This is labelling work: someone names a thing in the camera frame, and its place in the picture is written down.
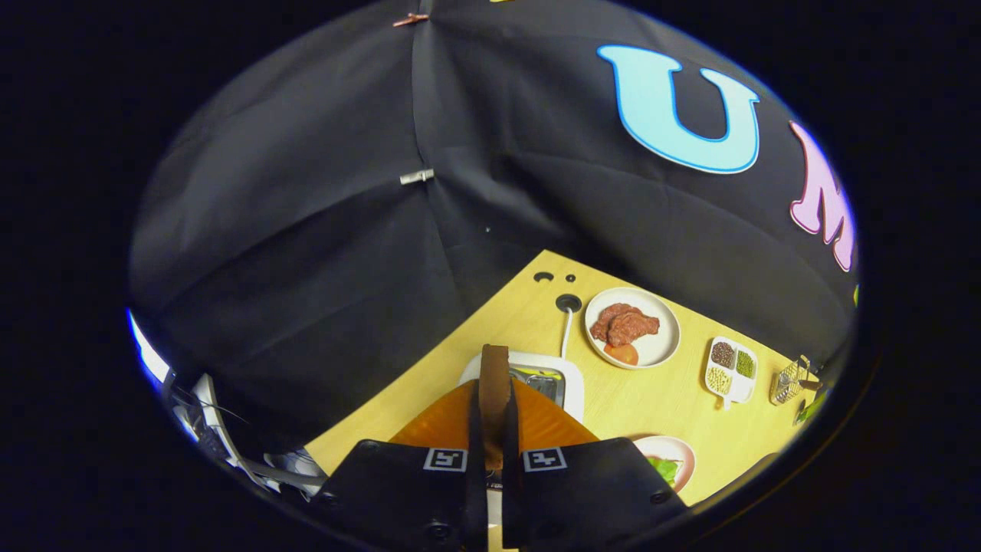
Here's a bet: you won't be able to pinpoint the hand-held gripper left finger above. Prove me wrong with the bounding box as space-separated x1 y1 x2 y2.
311 379 490 552

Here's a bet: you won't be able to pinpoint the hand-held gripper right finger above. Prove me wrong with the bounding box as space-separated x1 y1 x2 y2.
501 380 689 552

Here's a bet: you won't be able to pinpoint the toasted bread slice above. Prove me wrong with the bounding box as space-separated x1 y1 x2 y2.
478 344 512 470

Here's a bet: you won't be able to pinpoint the green lettuce leaf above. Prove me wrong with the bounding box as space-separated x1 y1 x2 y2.
647 456 684 486

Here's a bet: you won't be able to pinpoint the white toaster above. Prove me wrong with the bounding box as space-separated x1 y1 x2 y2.
458 350 586 424

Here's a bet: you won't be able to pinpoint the pink plate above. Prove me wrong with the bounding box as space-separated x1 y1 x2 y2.
632 435 697 495

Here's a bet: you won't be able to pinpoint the red brown meat pieces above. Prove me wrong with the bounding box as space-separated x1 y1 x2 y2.
589 303 661 348

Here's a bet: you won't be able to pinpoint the white oval plate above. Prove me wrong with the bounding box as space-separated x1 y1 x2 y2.
583 286 682 371

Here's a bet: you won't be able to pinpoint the white compartment dish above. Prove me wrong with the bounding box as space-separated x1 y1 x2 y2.
703 336 759 410

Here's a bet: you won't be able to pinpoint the green label plastic bottle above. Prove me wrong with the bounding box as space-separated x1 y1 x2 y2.
792 387 830 427

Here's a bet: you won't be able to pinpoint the black backdrop cloth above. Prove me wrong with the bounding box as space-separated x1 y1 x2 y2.
129 0 859 461

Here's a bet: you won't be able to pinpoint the white metal frame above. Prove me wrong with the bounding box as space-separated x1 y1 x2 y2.
165 373 327 496

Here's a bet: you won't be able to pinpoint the metal wire utensil holder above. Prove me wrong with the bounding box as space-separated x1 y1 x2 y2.
769 354 812 406

